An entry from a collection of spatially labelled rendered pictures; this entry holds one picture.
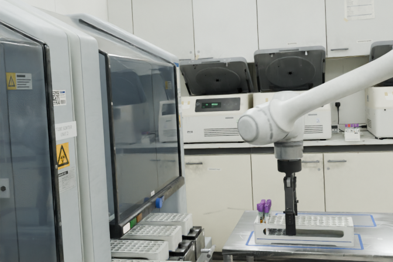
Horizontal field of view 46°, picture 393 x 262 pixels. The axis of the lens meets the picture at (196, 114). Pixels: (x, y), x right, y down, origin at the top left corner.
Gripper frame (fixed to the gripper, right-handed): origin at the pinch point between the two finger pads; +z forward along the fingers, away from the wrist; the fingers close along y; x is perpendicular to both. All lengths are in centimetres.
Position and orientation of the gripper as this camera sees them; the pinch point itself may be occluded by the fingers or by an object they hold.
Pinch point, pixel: (292, 222)
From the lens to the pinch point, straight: 153.5
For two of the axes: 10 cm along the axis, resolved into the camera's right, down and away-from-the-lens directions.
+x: -9.6, 0.4, 2.7
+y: 2.6, -0.7, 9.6
